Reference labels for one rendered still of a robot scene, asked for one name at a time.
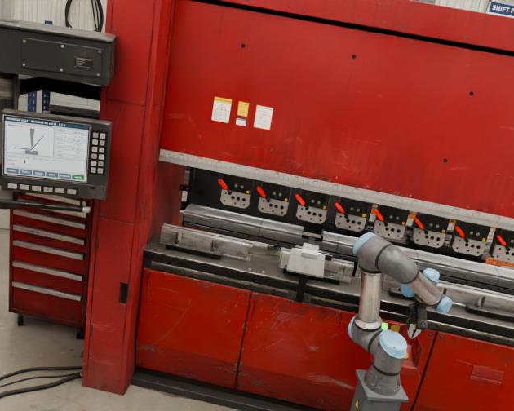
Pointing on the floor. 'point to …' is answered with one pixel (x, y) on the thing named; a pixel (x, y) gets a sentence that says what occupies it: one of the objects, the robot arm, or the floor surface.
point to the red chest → (50, 261)
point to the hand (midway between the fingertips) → (412, 337)
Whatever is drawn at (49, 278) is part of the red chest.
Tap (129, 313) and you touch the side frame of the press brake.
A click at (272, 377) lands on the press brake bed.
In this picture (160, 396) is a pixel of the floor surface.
